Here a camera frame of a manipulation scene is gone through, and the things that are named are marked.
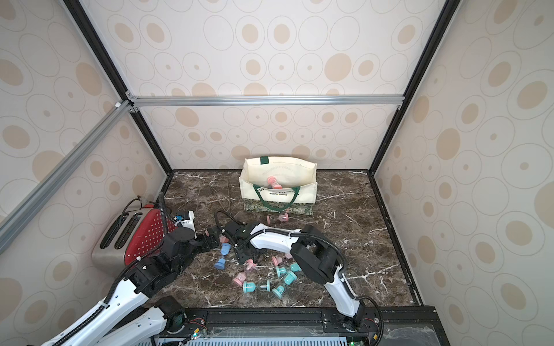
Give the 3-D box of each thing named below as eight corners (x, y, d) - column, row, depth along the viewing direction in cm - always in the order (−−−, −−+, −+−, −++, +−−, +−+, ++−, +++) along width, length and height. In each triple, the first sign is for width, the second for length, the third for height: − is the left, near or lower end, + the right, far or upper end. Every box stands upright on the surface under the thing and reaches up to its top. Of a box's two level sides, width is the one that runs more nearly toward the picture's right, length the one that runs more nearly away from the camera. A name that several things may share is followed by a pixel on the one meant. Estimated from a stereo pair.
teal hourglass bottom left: (244, 293, 81) (243, 290, 78) (244, 284, 84) (243, 281, 80) (270, 291, 82) (270, 288, 79) (270, 282, 84) (269, 279, 81)
